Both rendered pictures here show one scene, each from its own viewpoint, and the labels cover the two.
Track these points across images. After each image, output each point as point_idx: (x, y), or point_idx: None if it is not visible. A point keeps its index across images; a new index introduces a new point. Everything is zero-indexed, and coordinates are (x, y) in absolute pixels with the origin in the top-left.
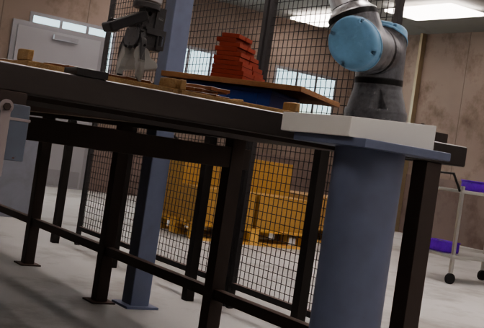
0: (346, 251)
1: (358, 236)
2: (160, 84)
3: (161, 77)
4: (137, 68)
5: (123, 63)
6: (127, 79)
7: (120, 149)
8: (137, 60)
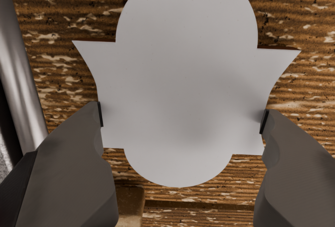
0: None
1: None
2: (133, 191)
3: (133, 218)
4: (72, 114)
5: (271, 161)
6: (14, 8)
7: None
8: (67, 145)
